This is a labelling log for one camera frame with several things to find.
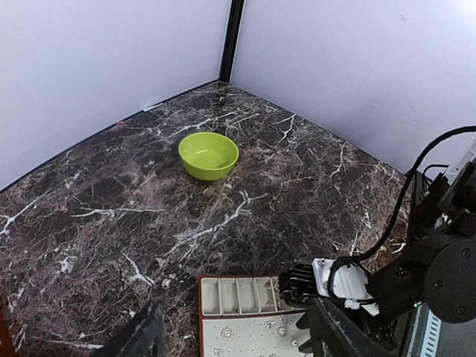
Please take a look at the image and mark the thin chain necklace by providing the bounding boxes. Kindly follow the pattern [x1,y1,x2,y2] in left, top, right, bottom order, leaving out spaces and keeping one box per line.
[268,178,334,216]

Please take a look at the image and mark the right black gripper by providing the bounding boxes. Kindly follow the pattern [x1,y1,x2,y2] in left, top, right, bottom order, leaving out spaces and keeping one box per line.
[297,210,475,356]

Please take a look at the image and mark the gold pearl flower earring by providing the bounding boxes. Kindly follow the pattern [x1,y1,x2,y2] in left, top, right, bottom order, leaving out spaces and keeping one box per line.
[220,327,234,341]

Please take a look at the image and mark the beige jewelry tray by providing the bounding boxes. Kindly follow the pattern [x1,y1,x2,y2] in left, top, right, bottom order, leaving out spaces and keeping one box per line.
[199,275,312,357]

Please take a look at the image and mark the green plastic bowl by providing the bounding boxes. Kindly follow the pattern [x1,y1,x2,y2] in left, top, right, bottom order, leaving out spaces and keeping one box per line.
[178,132,239,181]

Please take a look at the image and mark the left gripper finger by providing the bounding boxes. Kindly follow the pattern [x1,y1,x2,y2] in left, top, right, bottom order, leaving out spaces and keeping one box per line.
[91,300,166,357]

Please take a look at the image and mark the white slotted cable duct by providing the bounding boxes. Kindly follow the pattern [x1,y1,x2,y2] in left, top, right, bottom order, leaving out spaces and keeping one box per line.
[403,306,442,357]

